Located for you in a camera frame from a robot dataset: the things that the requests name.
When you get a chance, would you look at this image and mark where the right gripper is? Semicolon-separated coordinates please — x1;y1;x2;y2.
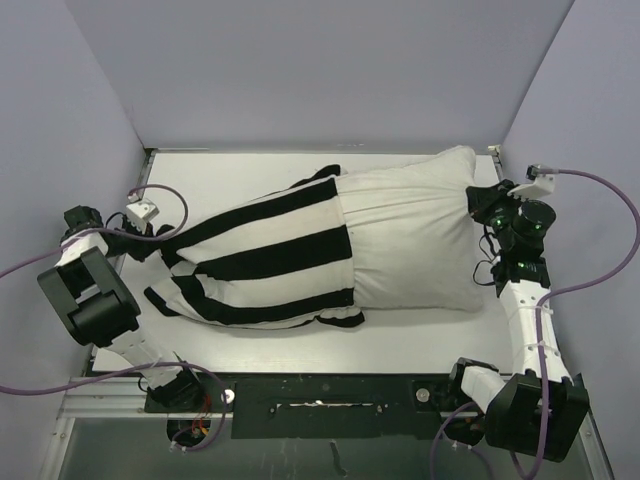
470;180;532;250

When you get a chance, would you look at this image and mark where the white pillow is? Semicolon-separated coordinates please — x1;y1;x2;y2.
336;146;483;312

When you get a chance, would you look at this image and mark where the black white striped pillowcase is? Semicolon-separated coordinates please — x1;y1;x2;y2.
144;164;365;330

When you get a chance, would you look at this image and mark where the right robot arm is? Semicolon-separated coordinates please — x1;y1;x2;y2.
445;180;589;462

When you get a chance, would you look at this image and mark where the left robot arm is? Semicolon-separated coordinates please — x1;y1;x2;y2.
37;206;205;411

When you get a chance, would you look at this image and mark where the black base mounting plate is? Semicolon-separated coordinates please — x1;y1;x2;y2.
199;373;470;440

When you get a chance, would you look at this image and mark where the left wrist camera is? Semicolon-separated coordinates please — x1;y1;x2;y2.
125;199;159;234

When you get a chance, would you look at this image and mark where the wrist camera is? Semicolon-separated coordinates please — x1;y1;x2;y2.
507;164;558;201
125;199;159;234

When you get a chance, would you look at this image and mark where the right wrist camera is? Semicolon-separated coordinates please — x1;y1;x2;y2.
507;164;558;201

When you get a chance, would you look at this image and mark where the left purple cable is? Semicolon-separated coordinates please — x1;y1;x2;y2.
0;184;236;454

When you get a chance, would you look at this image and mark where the purple cable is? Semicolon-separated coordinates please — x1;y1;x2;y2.
432;167;640;480
0;184;236;454

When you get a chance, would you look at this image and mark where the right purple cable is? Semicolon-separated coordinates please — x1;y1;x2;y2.
432;167;640;480

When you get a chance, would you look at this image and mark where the aluminium frame rail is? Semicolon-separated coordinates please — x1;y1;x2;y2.
58;377;147;419

